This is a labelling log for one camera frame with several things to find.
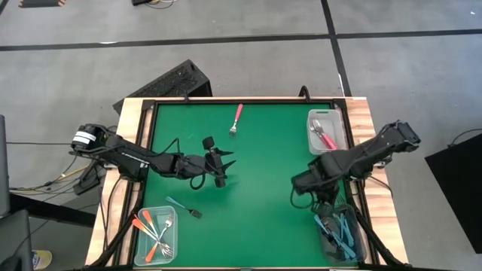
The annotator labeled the black floor tape strip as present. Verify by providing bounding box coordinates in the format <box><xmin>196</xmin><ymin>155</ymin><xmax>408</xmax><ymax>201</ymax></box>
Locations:
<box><xmin>0</xmin><ymin>29</ymin><xmax>482</xmax><ymax>52</ymax></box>
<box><xmin>319</xmin><ymin>0</ymin><xmax>353</xmax><ymax>98</ymax></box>

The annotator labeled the black bar with orange ends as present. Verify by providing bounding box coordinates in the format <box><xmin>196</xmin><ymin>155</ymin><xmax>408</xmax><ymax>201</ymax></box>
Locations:
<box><xmin>18</xmin><ymin>0</ymin><xmax>66</xmax><ymax>8</ymax></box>

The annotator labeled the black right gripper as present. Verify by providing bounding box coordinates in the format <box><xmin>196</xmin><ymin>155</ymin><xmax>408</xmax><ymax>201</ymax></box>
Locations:
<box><xmin>291</xmin><ymin>152</ymin><xmax>348</xmax><ymax>216</ymax></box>

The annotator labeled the pink-handled silver spoon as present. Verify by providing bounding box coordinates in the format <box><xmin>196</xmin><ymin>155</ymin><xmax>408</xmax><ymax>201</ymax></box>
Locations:
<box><xmin>310</xmin><ymin>118</ymin><xmax>339</xmax><ymax>151</ymax></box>

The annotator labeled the black device with cables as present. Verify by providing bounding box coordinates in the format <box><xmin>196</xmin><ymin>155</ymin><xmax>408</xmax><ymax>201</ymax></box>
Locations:
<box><xmin>131</xmin><ymin>0</ymin><xmax>176</xmax><ymax>9</ymax></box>

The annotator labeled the black power strip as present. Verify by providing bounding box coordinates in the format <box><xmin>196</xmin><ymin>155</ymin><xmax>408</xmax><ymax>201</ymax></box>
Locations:
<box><xmin>72</xmin><ymin>160</ymin><xmax>102</xmax><ymax>196</ymax></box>

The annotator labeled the clear bin with handle slot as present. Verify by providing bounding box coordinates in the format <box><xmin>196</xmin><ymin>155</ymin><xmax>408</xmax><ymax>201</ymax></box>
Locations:
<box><xmin>307</xmin><ymin>108</ymin><xmax>348</xmax><ymax>156</ymax></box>

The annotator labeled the wooden table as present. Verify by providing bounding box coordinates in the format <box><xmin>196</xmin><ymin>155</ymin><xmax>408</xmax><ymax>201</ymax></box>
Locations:
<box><xmin>84</xmin><ymin>96</ymin><xmax>410</xmax><ymax>270</ymax></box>

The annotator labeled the yellow bag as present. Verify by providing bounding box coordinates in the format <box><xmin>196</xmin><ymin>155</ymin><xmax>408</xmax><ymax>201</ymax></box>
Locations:
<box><xmin>31</xmin><ymin>249</ymin><xmax>53</xmax><ymax>271</ymax></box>

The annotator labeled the orange-handled silver fork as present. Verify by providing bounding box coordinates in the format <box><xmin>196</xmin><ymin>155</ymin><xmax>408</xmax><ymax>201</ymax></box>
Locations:
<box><xmin>142</xmin><ymin>209</ymin><xmax>174</xmax><ymax>255</ymax></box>
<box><xmin>131</xmin><ymin>218</ymin><xmax>175</xmax><ymax>260</ymax></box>
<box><xmin>145</xmin><ymin>214</ymin><xmax>175</xmax><ymax>264</ymax></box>

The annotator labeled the black floor beam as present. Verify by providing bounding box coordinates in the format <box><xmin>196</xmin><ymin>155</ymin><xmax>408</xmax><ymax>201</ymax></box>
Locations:
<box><xmin>9</xmin><ymin>192</ymin><xmax>97</xmax><ymax>228</ymax></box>

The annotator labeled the black floor mat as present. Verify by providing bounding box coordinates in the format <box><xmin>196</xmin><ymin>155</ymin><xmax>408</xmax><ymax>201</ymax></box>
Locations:
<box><xmin>424</xmin><ymin>133</ymin><xmax>482</xmax><ymax>254</ymax></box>

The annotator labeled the black floor cable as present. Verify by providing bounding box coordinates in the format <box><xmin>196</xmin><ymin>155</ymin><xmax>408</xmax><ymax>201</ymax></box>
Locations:
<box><xmin>447</xmin><ymin>128</ymin><xmax>482</xmax><ymax>148</ymax></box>

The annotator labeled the black perforated box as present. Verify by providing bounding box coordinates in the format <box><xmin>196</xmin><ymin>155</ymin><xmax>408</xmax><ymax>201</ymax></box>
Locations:
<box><xmin>112</xmin><ymin>59</ymin><xmax>214</xmax><ymax>114</ymax></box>

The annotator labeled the smoky clear plastic bin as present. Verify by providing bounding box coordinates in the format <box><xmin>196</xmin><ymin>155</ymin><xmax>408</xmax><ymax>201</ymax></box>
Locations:
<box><xmin>314</xmin><ymin>205</ymin><xmax>368</xmax><ymax>264</ymax></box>

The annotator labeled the green table mat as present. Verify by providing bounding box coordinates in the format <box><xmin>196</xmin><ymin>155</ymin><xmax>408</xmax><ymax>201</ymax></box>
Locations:
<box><xmin>142</xmin><ymin>103</ymin><xmax>349</xmax><ymax>269</ymax></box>

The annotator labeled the black metal table frame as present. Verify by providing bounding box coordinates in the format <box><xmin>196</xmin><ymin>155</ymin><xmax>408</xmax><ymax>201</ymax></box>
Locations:
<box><xmin>88</xmin><ymin>85</ymin><xmax>402</xmax><ymax>271</ymax></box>

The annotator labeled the yellow floor cable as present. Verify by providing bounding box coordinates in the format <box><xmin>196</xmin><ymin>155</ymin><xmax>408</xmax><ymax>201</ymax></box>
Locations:
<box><xmin>56</xmin><ymin>164</ymin><xmax>92</xmax><ymax>181</ymax></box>

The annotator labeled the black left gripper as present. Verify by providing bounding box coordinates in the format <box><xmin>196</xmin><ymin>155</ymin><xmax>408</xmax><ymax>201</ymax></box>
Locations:
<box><xmin>175</xmin><ymin>148</ymin><xmax>237</xmax><ymax>188</ymax></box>

